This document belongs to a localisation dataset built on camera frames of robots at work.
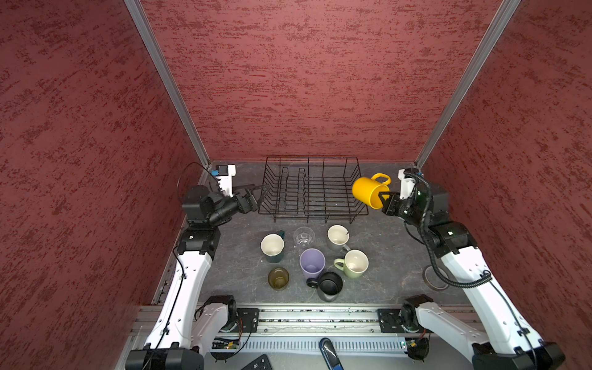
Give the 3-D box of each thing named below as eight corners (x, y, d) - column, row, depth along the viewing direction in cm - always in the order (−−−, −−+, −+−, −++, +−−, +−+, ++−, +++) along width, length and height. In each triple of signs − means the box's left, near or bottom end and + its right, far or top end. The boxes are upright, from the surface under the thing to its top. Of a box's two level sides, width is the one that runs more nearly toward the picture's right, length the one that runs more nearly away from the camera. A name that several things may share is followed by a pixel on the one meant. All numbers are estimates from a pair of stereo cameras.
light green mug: (348, 288, 83) (353, 279, 75) (332, 269, 87) (335, 259, 79) (366, 271, 87) (373, 261, 79) (350, 253, 91) (355, 243, 83)
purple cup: (295, 276, 85) (294, 265, 75) (306, 256, 90) (307, 243, 80) (313, 287, 82) (315, 277, 73) (324, 266, 87) (327, 254, 78)
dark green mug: (263, 265, 88) (258, 254, 79) (265, 243, 94) (262, 230, 85) (284, 265, 88) (282, 254, 79) (285, 243, 94) (284, 230, 85)
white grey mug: (326, 257, 90) (328, 246, 82) (324, 236, 96) (327, 224, 88) (347, 257, 90) (352, 246, 82) (344, 236, 96) (348, 224, 88)
